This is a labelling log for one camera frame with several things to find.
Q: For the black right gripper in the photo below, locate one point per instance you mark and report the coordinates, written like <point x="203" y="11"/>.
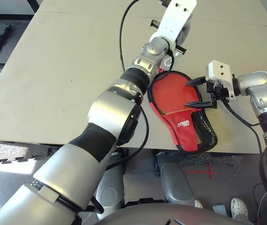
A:
<point x="217" y="96"/>

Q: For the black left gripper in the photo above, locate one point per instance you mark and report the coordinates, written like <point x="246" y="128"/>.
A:
<point x="180" y="49"/>

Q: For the red ping-pong paddle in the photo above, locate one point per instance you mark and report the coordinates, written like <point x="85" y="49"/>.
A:
<point x="171" y="98"/>

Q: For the red black paddle case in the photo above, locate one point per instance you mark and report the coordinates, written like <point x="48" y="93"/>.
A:
<point x="182" y="131"/>

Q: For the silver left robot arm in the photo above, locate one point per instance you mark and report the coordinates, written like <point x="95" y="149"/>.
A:
<point x="110" y="110"/>

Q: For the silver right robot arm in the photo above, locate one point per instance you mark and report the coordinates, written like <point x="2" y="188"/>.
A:
<point x="264" y="93"/>

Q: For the red floor tape cross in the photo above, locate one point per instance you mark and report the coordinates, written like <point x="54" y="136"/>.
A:
<point x="209" y="172"/>

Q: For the grey robot right leg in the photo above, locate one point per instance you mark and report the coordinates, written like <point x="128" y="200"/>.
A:
<point x="174" y="180"/>

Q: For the grey robot leg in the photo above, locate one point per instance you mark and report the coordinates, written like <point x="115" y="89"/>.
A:
<point x="110" y="192"/>
<point x="174" y="180"/>

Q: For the white perforated clog shoe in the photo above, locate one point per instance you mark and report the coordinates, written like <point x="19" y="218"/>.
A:
<point x="198" y="204"/>
<point x="239" y="208"/>

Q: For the grey foot pedal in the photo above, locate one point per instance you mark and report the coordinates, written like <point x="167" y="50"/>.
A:
<point x="219" y="209"/>

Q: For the grey robot torso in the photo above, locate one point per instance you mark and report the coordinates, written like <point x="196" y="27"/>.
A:
<point x="161" y="215"/>

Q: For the grey robot left leg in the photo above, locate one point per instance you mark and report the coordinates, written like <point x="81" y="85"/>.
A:
<point x="110" y="192"/>

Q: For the speckled grey foam mat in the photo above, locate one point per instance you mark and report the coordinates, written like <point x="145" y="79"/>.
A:
<point x="11" y="151"/>

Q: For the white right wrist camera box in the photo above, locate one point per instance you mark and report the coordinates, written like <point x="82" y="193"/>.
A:
<point x="219" y="70"/>

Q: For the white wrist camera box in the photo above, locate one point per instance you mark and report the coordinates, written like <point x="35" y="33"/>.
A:
<point x="175" y="18"/>
<point x="219" y="70"/>

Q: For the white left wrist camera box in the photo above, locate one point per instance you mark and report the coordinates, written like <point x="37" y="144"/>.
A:
<point x="175" y="18"/>

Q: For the black metal table frame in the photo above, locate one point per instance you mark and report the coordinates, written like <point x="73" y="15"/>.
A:
<point x="7" y="17"/>

